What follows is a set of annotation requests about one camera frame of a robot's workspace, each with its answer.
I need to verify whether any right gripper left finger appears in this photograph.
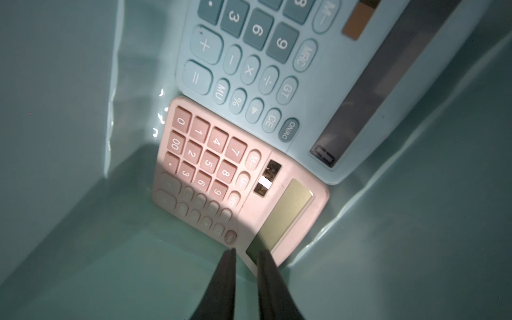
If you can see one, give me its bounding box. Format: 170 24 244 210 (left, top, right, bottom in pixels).
190 248 237 320

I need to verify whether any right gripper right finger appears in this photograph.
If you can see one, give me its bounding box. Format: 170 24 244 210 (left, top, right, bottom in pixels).
257 250 304 320

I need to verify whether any small pink calculator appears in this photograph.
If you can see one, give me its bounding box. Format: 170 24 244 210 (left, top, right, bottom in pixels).
152 97 329 273

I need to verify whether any mint green storage box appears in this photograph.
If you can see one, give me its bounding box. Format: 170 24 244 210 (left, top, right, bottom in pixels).
1 1 511 319

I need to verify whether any large blue calculator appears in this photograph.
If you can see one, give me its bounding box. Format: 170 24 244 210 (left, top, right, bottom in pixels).
176 1 490 185

